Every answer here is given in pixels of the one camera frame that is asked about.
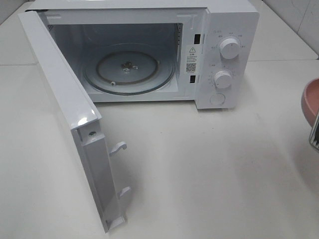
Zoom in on white power knob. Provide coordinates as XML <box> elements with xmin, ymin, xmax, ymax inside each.
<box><xmin>219</xmin><ymin>36</ymin><xmax>241</xmax><ymax>60</ymax></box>

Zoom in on pink plate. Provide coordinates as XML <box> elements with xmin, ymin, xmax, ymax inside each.
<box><xmin>301</xmin><ymin>78</ymin><xmax>319</xmax><ymax>126</ymax></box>

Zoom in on round door release button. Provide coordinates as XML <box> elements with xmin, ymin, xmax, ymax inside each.
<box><xmin>210</xmin><ymin>93</ymin><xmax>225</xmax><ymax>106</ymax></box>

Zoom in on white timer knob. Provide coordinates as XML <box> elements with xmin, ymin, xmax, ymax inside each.
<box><xmin>213</xmin><ymin>70</ymin><xmax>233</xmax><ymax>89</ymax></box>

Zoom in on white microwave oven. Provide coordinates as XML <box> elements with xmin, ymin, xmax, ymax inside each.
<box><xmin>19</xmin><ymin>0</ymin><xmax>259</xmax><ymax>110</ymax></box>

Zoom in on white microwave door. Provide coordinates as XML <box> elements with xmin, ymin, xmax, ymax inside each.
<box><xmin>18</xmin><ymin>11</ymin><xmax>131</xmax><ymax>232</ymax></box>

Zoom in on glass turntable plate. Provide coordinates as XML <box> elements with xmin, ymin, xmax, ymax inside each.
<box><xmin>83</xmin><ymin>50</ymin><xmax>174</xmax><ymax>96</ymax></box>

